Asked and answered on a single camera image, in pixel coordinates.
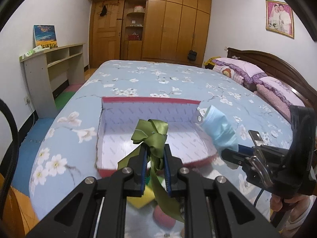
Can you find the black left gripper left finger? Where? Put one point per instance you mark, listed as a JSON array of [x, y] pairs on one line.
[[96, 207]]

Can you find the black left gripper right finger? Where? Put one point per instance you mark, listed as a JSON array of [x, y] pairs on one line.
[[212, 207]]

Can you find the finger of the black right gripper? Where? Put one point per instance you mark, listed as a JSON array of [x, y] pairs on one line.
[[240, 157]]

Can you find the light blue face mask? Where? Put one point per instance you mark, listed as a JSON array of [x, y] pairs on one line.
[[216, 125]]

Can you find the pink round sponge puff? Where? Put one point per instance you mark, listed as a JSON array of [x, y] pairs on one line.
[[162, 219]]

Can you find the yellow sponge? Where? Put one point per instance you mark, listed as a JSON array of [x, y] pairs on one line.
[[140, 202]]

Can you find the green satin ribbon bow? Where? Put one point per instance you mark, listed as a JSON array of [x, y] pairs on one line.
[[153, 133]]

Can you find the person's right hand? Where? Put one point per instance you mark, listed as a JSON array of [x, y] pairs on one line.
[[298, 214]]

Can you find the purple frilled pillow near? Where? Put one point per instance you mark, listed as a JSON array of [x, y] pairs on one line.
[[278, 94]]

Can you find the purple frilled pillow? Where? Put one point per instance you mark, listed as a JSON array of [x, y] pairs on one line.
[[249, 71], [278, 94]]

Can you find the purple frilled pillow far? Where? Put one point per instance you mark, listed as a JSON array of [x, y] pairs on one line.
[[249, 71]]

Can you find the dark wooden headboard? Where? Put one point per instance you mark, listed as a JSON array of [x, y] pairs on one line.
[[279, 69]]

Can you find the red cardboard box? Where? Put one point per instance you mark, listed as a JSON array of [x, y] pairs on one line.
[[126, 123]]

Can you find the yellow plush toy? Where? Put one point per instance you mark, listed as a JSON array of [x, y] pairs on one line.
[[209, 63]]

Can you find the black hanging bag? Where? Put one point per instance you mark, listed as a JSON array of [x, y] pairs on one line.
[[192, 55]]

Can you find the framed wedding photo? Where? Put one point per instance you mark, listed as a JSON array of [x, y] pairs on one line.
[[279, 18]]

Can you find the beige shelf desk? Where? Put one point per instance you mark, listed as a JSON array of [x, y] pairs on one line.
[[46, 70]]

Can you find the wooden wardrobe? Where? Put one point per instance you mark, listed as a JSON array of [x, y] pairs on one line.
[[164, 30]]

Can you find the green white box on desk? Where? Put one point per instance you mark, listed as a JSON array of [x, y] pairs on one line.
[[33, 51]]

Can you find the wooden door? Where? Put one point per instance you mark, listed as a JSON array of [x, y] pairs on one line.
[[105, 31]]

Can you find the blue landscape painting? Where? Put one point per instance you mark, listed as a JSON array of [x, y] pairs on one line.
[[45, 36]]

